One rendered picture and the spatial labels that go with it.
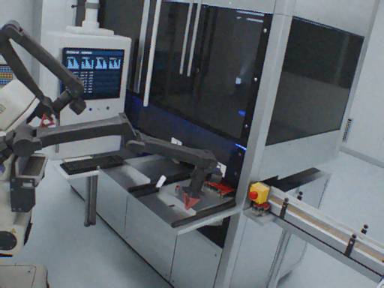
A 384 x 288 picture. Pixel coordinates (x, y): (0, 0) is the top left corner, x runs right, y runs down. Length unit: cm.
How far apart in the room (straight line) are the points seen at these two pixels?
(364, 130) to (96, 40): 501
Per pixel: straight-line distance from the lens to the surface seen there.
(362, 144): 634
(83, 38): 209
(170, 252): 230
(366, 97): 626
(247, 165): 168
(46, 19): 634
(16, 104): 142
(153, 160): 213
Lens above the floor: 172
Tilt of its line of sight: 19 degrees down
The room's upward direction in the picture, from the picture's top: 9 degrees clockwise
